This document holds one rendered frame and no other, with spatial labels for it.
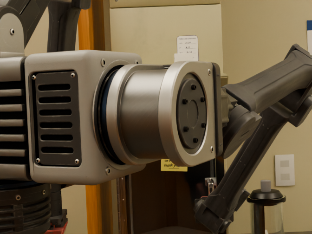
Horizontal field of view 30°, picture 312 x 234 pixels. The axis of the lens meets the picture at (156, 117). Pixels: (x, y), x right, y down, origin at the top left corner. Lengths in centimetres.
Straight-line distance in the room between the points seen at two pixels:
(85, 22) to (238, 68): 72
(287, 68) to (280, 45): 109
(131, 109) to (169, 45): 105
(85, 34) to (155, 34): 21
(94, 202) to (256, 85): 80
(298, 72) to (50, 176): 56
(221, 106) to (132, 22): 97
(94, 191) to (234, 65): 78
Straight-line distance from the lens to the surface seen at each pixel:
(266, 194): 162
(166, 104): 61
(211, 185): 164
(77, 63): 65
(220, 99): 74
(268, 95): 96
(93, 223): 164
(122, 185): 169
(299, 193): 221
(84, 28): 161
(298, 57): 114
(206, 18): 169
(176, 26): 169
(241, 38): 214
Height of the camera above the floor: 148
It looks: 3 degrees down
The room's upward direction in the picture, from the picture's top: 2 degrees counter-clockwise
